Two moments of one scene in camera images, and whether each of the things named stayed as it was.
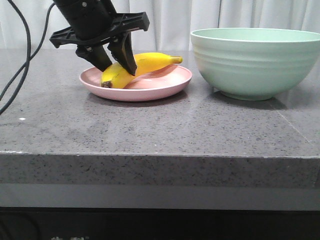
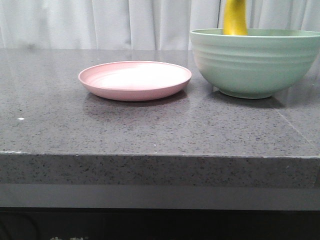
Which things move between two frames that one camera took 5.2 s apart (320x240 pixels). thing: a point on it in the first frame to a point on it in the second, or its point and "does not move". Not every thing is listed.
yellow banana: [116, 76] to [235, 18]
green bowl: [255, 64] does not move
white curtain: [171, 22] does not move
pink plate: [153, 86] does not move
